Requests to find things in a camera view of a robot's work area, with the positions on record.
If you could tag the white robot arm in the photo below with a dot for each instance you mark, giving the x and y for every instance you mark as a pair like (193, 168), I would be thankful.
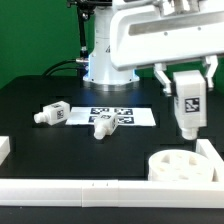
(102, 74)

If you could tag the white block left edge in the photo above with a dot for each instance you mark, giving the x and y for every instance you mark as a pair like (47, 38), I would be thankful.
(4, 148)

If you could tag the white obstacle fence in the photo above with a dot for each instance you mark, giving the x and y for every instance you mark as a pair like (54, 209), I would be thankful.
(118, 193)

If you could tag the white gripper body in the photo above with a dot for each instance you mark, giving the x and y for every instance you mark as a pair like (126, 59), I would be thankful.
(142, 36)

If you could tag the white paper marker sheet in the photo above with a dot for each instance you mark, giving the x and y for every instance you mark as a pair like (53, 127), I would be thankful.
(126, 116)

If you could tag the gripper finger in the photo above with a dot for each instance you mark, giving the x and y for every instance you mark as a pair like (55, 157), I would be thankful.
(159, 72)
(210, 63)

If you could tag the white round stool seat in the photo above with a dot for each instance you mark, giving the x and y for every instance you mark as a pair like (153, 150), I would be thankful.
(176, 165)

